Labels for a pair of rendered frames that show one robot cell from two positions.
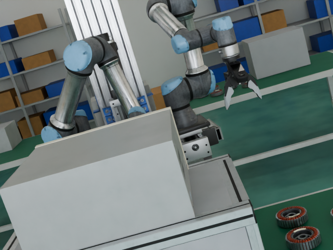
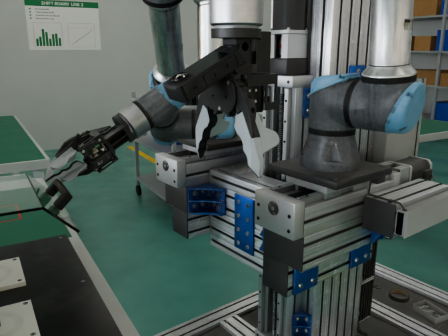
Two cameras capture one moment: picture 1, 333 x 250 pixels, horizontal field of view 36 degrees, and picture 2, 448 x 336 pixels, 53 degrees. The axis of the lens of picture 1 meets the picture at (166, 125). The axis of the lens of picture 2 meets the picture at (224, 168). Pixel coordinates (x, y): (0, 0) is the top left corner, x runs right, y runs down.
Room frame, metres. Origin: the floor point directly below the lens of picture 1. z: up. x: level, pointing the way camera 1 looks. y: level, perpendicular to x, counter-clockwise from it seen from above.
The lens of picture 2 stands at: (1.63, -0.86, 1.33)
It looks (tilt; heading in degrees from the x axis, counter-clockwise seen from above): 15 degrees down; 57
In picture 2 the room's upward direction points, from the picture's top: straight up
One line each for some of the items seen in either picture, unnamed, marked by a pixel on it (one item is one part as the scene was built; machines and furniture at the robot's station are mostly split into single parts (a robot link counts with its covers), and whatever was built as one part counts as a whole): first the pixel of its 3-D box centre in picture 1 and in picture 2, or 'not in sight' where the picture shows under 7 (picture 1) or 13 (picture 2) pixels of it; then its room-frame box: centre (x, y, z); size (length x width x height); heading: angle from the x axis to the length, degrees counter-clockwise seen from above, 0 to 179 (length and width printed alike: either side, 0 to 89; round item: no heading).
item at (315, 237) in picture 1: (303, 238); not in sight; (1.53, -0.32, 0.77); 0.11 x 0.11 x 0.04
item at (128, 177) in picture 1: (106, 176); not in sight; (1.36, 0.20, 1.22); 0.44 x 0.39 x 0.20; 87
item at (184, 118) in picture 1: (180, 114); (331, 146); (2.46, -0.08, 1.09); 0.15 x 0.15 x 0.10
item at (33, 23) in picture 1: (30, 25); not in sight; (8.04, 1.53, 1.90); 0.40 x 0.36 x 0.24; 178
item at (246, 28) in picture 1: (244, 29); not in sight; (7.85, -1.55, 0.92); 0.42 x 0.42 x 0.29; 87
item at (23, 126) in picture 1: (33, 124); not in sight; (8.06, 2.01, 0.42); 0.40 x 0.36 x 0.28; 177
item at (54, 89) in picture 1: (60, 87); not in sight; (8.02, 1.41, 0.87); 0.42 x 0.36 x 0.19; 178
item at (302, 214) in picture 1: (291, 216); not in sight; (1.71, -0.34, 0.77); 0.11 x 0.11 x 0.04
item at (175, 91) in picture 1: (175, 92); (336, 100); (2.46, -0.09, 1.20); 0.13 x 0.12 x 0.14; 103
